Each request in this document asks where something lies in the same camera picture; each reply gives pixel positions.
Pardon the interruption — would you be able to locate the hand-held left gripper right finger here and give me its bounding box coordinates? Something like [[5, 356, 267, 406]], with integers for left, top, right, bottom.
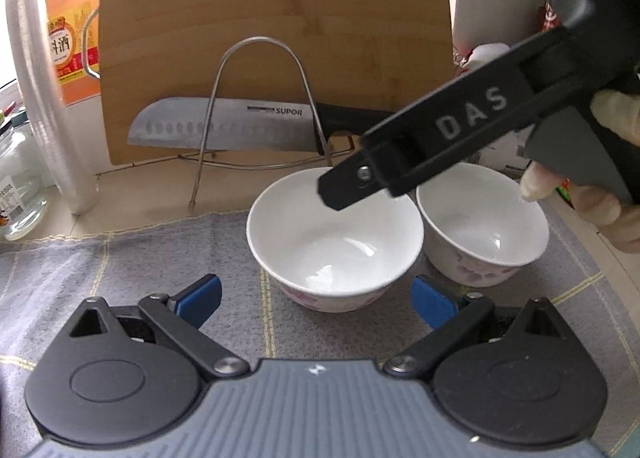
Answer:
[[383, 276, 571, 380]]

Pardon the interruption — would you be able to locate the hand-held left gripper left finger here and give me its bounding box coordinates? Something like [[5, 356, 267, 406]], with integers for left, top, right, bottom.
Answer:
[[70, 274, 249, 382]]

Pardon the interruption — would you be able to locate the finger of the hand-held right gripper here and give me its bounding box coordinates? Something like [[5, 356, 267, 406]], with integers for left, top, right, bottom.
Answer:
[[318, 0, 640, 212]]

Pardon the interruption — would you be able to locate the white bowl with pink flowers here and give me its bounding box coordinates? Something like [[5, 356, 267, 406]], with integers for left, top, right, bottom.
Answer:
[[246, 167, 425, 314], [416, 162, 550, 288]]

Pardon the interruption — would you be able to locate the person's right hand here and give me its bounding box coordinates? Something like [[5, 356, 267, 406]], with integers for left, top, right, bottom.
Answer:
[[519, 88, 640, 255]]

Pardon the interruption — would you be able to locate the grey and teal checked towel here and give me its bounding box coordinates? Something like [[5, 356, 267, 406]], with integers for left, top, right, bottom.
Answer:
[[0, 188, 640, 444]]

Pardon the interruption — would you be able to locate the red and white packet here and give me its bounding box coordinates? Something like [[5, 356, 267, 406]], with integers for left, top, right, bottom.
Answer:
[[452, 41, 507, 76]]

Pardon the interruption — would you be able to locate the glass jar with yellow-green lid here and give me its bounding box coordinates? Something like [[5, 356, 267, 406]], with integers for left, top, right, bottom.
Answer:
[[0, 111, 51, 241]]

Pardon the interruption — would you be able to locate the tall plastic wrap roll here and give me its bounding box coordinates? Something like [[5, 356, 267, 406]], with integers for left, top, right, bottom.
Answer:
[[5, 0, 101, 215]]

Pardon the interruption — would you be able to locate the orange plastic jug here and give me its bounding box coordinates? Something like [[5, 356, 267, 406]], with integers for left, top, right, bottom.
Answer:
[[44, 0, 108, 106]]

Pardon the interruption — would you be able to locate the black handled kitchen knife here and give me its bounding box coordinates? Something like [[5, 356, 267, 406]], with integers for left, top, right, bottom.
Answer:
[[127, 97, 396, 155]]

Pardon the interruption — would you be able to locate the metal wire rack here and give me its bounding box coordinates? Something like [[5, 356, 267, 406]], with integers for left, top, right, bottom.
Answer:
[[177, 37, 361, 211]]

